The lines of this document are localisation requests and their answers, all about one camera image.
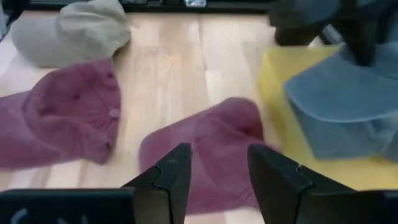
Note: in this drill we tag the yellow translucent plastic bin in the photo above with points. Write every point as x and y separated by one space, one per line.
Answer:
280 109

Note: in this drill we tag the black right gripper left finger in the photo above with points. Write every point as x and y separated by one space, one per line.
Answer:
169 186

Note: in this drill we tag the maroon baseball cap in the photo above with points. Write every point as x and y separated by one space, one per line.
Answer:
68 115
217 149

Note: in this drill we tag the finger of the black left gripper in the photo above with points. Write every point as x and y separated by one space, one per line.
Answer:
362 46

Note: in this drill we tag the black plant pot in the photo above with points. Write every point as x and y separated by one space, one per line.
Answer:
295 31

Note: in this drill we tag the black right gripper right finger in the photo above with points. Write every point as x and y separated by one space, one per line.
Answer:
280 193

